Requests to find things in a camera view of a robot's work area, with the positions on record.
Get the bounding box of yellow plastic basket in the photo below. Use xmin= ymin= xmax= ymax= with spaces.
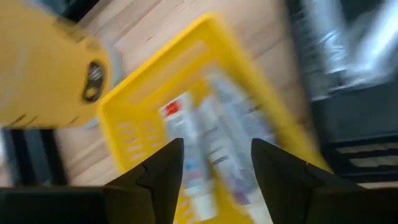
xmin=96 ymin=12 xmax=333 ymax=224

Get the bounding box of yellow white wipes canister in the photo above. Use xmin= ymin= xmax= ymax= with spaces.
xmin=0 ymin=0 xmax=124 ymax=130

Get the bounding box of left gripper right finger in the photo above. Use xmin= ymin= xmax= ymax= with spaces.
xmin=250 ymin=138 xmax=398 ymax=224

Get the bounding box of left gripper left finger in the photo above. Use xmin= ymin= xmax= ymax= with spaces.
xmin=0 ymin=138 xmax=185 ymax=224

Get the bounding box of white blue toothpaste tube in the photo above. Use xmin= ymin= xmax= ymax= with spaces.
xmin=197 ymin=95 xmax=246 ymax=206

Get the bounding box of red white toothpaste tube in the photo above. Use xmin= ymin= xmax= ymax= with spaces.
xmin=159 ymin=91 xmax=218 ymax=222

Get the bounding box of black plastic basket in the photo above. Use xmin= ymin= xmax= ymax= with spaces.
xmin=285 ymin=0 xmax=398 ymax=187

